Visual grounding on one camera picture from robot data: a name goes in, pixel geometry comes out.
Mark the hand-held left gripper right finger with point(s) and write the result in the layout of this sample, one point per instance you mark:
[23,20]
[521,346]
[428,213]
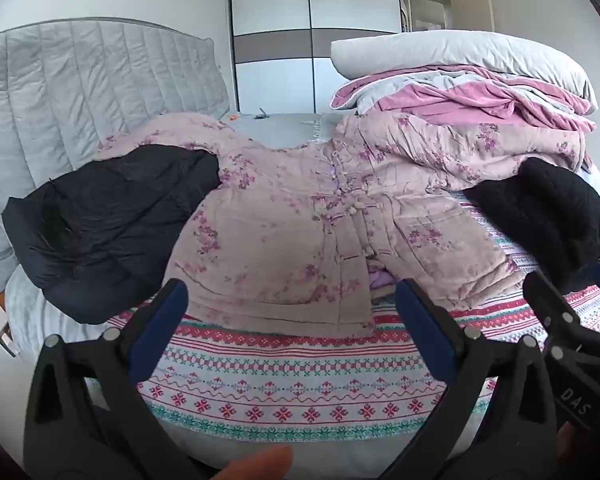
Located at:
[425,332]

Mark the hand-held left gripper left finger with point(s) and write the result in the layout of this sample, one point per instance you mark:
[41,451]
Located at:
[164,322]

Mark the pink floral padded jacket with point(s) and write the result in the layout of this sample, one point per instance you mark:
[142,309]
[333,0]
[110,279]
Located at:
[280,230]

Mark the person's right hand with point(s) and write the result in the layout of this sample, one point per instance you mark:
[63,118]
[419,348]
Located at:
[563,442]

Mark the person's left hand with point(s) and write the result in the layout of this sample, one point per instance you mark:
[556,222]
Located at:
[255,466]

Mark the black knit sweater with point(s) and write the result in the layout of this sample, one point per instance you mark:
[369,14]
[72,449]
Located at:
[550,210]

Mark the black down jacket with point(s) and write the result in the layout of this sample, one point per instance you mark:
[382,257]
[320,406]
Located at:
[105,230]

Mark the pink folded duvet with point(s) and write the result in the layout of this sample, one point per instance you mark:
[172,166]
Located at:
[445,102]

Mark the small dark object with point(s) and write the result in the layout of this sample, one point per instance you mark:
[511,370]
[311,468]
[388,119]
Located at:
[261,115]

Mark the grey quilted headboard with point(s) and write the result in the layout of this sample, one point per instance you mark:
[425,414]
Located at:
[70,95]

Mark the white pillow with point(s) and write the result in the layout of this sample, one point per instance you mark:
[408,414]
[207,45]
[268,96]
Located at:
[460,55]

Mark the grey door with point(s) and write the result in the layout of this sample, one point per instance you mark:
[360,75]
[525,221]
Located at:
[427,12]

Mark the white and grey wardrobe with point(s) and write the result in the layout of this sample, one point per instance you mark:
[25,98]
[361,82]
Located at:
[275,20]

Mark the metal bed bracket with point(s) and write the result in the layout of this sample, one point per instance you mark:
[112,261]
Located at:
[6,341]

